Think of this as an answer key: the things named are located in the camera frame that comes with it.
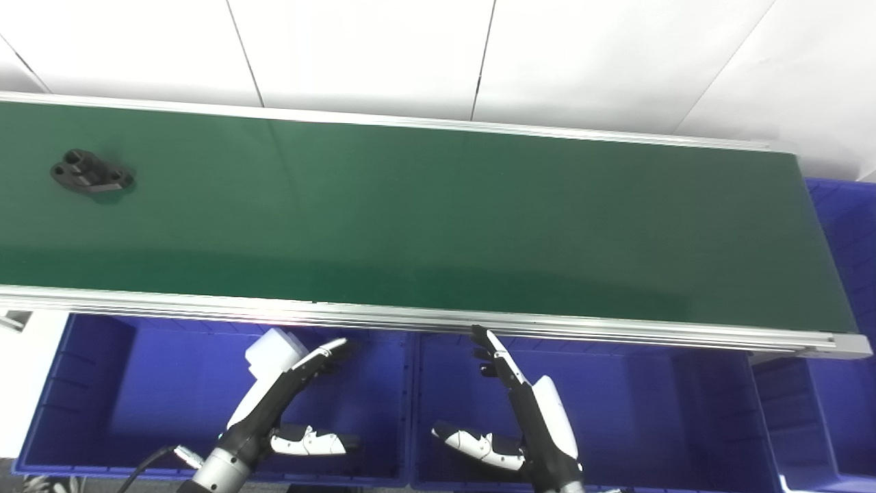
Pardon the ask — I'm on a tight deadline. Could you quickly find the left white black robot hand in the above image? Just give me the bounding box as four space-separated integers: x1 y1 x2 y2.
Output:
218 337 360 472

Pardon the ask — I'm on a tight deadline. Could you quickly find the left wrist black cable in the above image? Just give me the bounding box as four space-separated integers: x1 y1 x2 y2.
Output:
116 445 206 493

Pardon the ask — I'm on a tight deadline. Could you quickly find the black metal flange part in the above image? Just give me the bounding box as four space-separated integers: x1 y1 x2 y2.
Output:
50 149 135 196

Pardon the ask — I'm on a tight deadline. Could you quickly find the blue plastic bin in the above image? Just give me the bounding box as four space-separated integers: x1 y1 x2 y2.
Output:
409 331 786 493
751 177 876 493
12 314 417 485

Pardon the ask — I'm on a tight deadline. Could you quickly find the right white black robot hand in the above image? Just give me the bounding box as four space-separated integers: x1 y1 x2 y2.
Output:
431 327 586 488

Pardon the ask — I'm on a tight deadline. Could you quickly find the green conveyor belt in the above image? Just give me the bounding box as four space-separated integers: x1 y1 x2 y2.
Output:
0 91 873 360

